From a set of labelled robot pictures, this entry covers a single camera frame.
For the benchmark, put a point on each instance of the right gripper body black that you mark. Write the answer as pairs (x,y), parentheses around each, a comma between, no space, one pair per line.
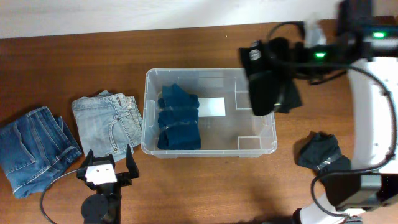
(317,62)

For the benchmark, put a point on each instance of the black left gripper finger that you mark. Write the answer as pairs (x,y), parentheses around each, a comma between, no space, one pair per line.
(88,160)
(131,164)

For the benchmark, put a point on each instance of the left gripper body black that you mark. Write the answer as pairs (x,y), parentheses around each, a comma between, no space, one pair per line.
(123,178)

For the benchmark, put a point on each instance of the black shirt with logo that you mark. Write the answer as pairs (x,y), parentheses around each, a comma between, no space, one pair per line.
(271,86)

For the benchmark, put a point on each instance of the blue shirt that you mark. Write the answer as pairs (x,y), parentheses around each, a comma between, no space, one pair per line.
(178,120)

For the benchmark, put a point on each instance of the dark grey garment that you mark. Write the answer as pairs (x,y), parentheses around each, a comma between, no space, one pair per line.
(322,155)

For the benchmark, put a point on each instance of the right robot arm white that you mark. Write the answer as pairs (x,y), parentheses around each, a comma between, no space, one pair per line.
(372,71)

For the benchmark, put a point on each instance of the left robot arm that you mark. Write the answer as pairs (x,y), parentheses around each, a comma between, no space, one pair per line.
(104,206)

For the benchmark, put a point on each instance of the white label in container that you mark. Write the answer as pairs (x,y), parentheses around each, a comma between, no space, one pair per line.
(211,107)

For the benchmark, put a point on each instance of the light blue folded jeans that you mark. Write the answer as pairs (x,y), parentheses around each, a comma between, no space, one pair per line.
(108,124)

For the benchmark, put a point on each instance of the dark blue folded jeans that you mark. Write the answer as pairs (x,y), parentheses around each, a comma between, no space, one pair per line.
(36,149)

